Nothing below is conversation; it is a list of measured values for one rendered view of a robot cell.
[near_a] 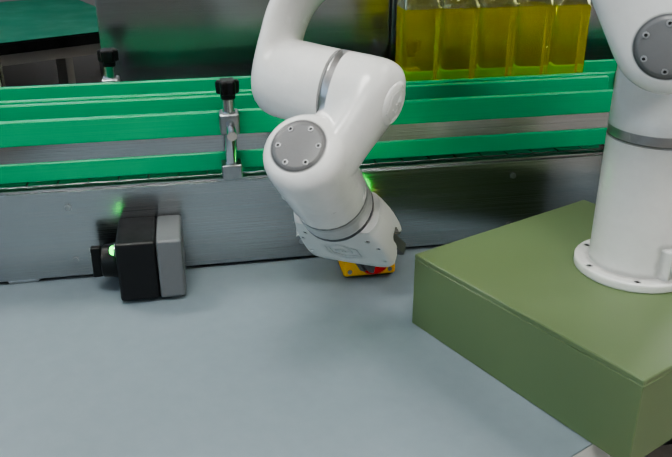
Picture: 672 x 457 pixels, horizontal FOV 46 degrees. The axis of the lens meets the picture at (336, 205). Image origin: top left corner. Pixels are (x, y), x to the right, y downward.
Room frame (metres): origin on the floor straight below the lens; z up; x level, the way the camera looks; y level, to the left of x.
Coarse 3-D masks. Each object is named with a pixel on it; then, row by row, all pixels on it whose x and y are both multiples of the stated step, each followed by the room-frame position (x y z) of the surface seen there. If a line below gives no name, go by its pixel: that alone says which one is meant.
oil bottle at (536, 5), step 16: (528, 0) 1.16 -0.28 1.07; (544, 0) 1.17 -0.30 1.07; (528, 16) 1.16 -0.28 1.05; (544, 16) 1.17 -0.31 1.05; (528, 32) 1.16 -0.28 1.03; (544, 32) 1.17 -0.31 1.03; (528, 48) 1.16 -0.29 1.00; (544, 48) 1.17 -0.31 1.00; (528, 64) 1.16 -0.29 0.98; (544, 64) 1.17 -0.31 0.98
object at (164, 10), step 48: (96, 0) 1.22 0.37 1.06; (144, 0) 1.23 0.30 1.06; (192, 0) 1.25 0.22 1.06; (240, 0) 1.26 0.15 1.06; (336, 0) 1.29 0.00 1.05; (384, 0) 1.30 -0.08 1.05; (144, 48) 1.23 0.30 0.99; (192, 48) 1.25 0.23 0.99; (240, 48) 1.26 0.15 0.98; (384, 48) 1.31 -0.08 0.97
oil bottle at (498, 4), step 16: (480, 0) 1.16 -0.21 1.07; (496, 0) 1.15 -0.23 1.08; (512, 0) 1.16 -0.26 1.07; (480, 16) 1.16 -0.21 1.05; (496, 16) 1.15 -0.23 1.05; (512, 16) 1.16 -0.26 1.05; (480, 32) 1.15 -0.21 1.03; (496, 32) 1.15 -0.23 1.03; (512, 32) 1.16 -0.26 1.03; (480, 48) 1.15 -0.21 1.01; (496, 48) 1.15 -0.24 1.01; (512, 48) 1.16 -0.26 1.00; (480, 64) 1.15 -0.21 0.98; (496, 64) 1.15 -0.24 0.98; (512, 64) 1.16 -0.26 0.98
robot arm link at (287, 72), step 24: (288, 0) 0.73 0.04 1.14; (312, 0) 0.76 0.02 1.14; (264, 24) 0.72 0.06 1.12; (288, 24) 0.73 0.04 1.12; (264, 48) 0.71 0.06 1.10; (288, 48) 0.71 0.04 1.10; (312, 48) 0.70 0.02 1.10; (336, 48) 0.71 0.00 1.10; (264, 72) 0.70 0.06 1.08; (288, 72) 0.69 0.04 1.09; (312, 72) 0.68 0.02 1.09; (264, 96) 0.69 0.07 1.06; (288, 96) 0.68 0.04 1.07; (312, 96) 0.67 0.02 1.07
